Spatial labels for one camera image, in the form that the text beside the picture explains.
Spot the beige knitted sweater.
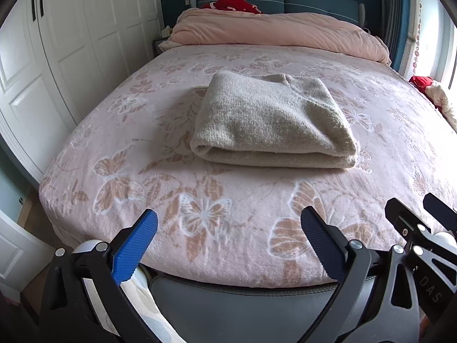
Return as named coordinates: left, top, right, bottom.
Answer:
left=190, top=71, right=359, bottom=169

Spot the white door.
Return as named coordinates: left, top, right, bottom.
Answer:
left=1, top=212, right=54, bottom=299

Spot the red cloth by window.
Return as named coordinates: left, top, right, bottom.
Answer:
left=409, top=76, right=434, bottom=95

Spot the pink butterfly bed sheet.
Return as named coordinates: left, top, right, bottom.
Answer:
left=39, top=45, right=456, bottom=287

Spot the grey curtain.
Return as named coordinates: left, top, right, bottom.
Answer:
left=381, top=0, right=410, bottom=71

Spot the white wardrobe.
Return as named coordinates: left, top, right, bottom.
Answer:
left=1, top=0, right=163, bottom=183

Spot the red garment at headboard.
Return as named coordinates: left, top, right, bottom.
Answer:
left=201, top=0, right=262, bottom=14

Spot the pink folded duvet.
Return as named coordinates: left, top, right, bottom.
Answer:
left=160, top=9, right=391, bottom=65

